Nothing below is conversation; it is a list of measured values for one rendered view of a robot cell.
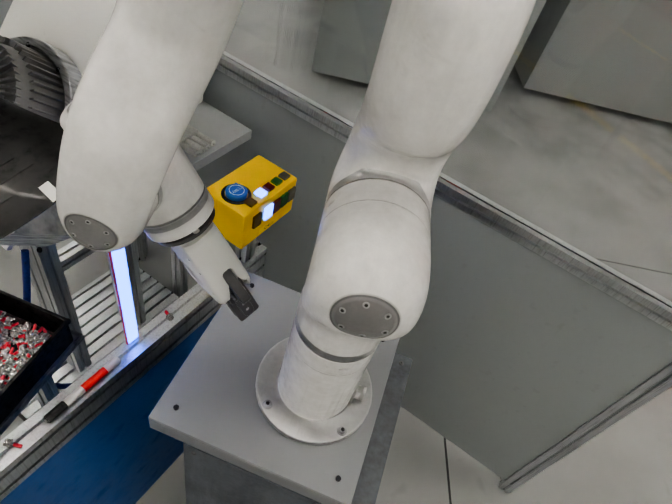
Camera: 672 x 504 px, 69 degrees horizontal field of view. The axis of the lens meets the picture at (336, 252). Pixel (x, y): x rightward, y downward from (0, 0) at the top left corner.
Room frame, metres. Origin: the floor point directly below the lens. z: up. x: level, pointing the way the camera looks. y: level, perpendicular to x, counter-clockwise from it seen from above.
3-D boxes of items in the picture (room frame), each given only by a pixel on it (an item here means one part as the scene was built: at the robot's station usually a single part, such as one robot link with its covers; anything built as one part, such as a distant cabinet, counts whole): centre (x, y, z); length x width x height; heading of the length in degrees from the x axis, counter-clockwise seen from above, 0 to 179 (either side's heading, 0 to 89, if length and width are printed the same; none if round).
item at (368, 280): (0.36, -0.04, 1.27); 0.19 x 0.12 x 0.24; 5
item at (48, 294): (0.70, 0.72, 0.46); 0.09 x 0.04 x 0.91; 69
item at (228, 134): (1.11, 0.54, 0.85); 0.36 x 0.24 x 0.03; 69
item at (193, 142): (1.02, 0.47, 0.87); 0.15 x 0.09 x 0.02; 73
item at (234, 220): (0.70, 0.19, 1.02); 0.16 x 0.10 x 0.11; 159
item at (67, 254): (0.81, 0.68, 0.56); 0.19 x 0.04 x 0.04; 159
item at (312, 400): (0.39, -0.03, 1.06); 0.19 x 0.19 x 0.18
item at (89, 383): (0.32, 0.33, 0.87); 0.14 x 0.01 x 0.01; 160
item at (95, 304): (0.79, 0.69, 0.04); 0.62 x 0.46 x 0.08; 159
